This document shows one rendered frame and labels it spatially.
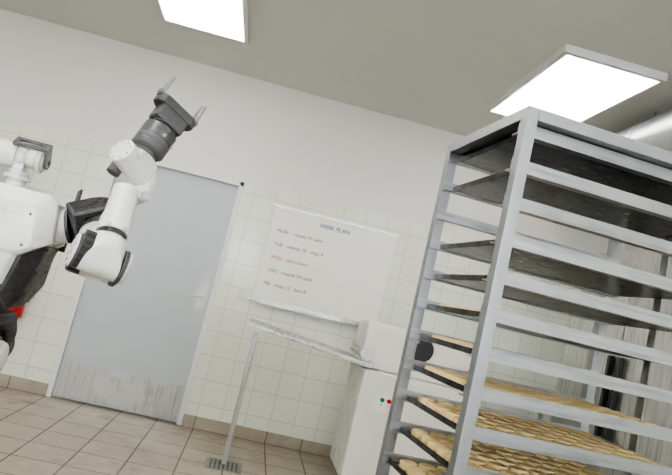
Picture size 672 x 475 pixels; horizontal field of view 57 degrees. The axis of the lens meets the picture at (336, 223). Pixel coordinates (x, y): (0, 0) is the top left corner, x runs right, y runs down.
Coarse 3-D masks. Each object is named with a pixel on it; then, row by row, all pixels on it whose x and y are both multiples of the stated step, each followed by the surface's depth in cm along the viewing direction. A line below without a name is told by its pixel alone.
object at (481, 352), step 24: (528, 120) 147; (528, 144) 146; (504, 216) 145; (504, 240) 143; (504, 264) 143; (480, 336) 141; (480, 360) 140; (480, 384) 139; (456, 432) 140; (456, 456) 137
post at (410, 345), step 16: (448, 176) 190; (448, 192) 189; (432, 224) 189; (432, 256) 187; (416, 320) 184; (400, 368) 184; (400, 384) 182; (400, 416) 181; (384, 448) 179; (384, 464) 179
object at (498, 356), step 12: (492, 348) 144; (492, 360) 144; (504, 360) 144; (516, 360) 145; (528, 360) 146; (540, 360) 146; (540, 372) 146; (552, 372) 147; (564, 372) 147; (576, 372) 148; (588, 372) 149; (600, 384) 149; (612, 384) 150; (624, 384) 151; (636, 384) 151; (648, 396) 152; (660, 396) 153
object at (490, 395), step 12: (492, 396) 143; (504, 396) 144; (516, 396) 144; (528, 408) 145; (540, 408) 145; (552, 408) 146; (564, 408) 147; (576, 408) 147; (576, 420) 147; (588, 420) 148; (600, 420) 149; (612, 420) 149; (624, 420) 150; (636, 432) 150; (648, 432) 151; (660, 432) 152
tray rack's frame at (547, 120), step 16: (544, 112) 148; (496, 128) 162; (512, 128) 157; (544, 128) 159; (560, 128) 149; (576, 128) 149; (592, 128) 150; (464, 144) 181; (480, 144) 176; (608, 144) 152; (624, 144) 152; (640, 144) 153; (656, 160) 155; (608, 256) 202; (656, 304) 179; (592, 352) 197; (592, 368) 196; (592, 400) 195; (640, 400) 175; (640, 416) 174
